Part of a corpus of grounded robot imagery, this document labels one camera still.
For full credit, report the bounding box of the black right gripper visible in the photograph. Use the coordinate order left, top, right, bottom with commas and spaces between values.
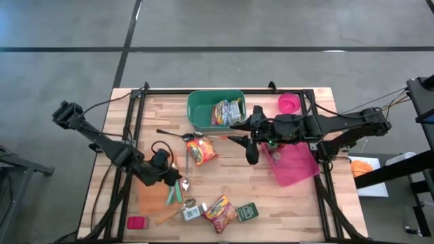
227, 104, 306, 166

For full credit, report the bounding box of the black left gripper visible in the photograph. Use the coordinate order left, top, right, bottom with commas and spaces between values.
138, 148, 183, 187

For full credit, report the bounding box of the plain silver spoon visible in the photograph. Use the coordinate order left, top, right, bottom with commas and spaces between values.
181, 148, 191, 192

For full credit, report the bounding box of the silver spoon with green handle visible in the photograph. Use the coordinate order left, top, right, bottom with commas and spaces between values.
174, 179, 184, 204

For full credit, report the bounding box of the spoon with wooden handle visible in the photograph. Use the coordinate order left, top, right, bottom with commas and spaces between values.
155, 198, 197, 226

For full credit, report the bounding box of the silver ramen packet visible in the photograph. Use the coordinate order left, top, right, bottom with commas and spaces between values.
226, 98, 245, 125

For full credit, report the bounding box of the orange plastic tray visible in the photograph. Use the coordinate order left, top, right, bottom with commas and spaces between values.
134, 152, 182, 217

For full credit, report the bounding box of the red yellow ramen packet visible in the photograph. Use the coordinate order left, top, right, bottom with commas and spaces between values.
210, 100, 231, 126
185, 137, 218, 167
202, 195, 238, 235

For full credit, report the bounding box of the black spoon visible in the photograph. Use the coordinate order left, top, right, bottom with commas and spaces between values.
155, 128, 195, 142

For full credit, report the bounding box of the pink plastic tray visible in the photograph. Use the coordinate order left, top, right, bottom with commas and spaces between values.
260, 141, 321, 188

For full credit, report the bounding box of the green spice tin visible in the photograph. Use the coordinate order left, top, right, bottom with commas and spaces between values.
236, 202, 260, 223

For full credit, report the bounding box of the spice jar with white lid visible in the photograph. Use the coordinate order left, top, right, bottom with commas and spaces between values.
181, 203, 209, 222

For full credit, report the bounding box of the pink plastic bowl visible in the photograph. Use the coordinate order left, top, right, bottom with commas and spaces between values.
277, 93, 302, 115

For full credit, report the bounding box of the green plastic bin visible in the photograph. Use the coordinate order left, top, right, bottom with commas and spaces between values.
186, 89, 247, 133

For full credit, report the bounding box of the orange cloth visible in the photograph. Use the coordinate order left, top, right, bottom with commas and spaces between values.
350, 159, 374, 178

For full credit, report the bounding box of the white sheet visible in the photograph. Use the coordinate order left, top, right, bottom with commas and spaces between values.
348, 155, 390, 198

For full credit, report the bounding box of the white container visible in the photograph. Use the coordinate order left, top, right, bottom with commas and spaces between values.
385, 151, 417, 167

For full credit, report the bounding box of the grey metal table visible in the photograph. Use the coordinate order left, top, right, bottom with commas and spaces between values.
0, 147, 55, 244

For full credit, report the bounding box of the black equipment cart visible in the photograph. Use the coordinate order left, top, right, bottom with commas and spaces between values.
354, 75, 434, 238

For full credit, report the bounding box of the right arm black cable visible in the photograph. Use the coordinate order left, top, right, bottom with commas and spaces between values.
300, 89, 370, 118

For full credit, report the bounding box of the black metal table frame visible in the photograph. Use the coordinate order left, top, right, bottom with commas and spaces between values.
76, 81, 369, 243

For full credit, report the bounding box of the coloured cable bundle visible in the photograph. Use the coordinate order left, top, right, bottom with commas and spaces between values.
338, 87, 410, 116

